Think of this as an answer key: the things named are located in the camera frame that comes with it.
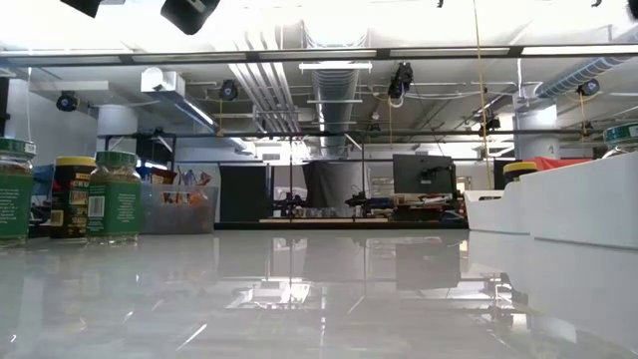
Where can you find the yellow-lid dark spice jar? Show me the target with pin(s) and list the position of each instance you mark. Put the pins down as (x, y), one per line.
(70, 199)
(519, 167)

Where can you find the green-lid herb spice jar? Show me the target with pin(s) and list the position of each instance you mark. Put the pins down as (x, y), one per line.
(114, 204)
(15, 204)
(622, 133)

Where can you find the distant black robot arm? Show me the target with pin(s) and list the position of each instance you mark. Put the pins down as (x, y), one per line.
(364, 202)

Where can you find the white ceiling air unit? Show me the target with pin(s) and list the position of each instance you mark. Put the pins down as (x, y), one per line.
(159, 80)

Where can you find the white round pillar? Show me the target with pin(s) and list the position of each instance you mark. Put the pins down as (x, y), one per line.
(117, 129)
(537, 134)

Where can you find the ceiling light fixture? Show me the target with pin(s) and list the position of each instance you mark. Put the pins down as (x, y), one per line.
(335, 66)

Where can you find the black partition panel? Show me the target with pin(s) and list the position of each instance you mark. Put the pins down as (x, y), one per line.
(244, 194)

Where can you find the grey translucent plastic bin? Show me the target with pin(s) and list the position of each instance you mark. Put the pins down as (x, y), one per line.
(179, 217)

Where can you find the dark grey hanging cloth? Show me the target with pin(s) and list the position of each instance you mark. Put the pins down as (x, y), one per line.
(331, 184)

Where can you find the blue fabric cover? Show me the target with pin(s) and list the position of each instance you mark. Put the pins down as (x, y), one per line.
(44, 184)

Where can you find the distant wooden bench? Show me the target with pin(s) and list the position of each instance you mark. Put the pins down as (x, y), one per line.
(319, 220)

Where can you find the black monitor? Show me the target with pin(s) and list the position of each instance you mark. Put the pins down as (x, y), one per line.
(418, 174)

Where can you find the black cabinet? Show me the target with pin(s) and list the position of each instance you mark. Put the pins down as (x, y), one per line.
(498, 177)

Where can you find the white plastic bin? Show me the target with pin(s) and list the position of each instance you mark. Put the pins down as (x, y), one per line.
(498, 214)
(583, 204)

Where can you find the orange-red cloth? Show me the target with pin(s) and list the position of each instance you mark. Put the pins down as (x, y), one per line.
(558, 163)

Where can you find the black aluminium rig frame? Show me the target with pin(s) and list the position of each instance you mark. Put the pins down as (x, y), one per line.
(319, 55)

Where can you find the black distant frame rail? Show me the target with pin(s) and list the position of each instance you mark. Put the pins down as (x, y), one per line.
(299, 133)

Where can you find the silver ventilation duct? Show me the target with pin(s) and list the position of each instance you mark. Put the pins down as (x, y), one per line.
(335, 100)

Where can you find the striped flexible duct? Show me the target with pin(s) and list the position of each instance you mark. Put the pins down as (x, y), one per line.
(578, 76)

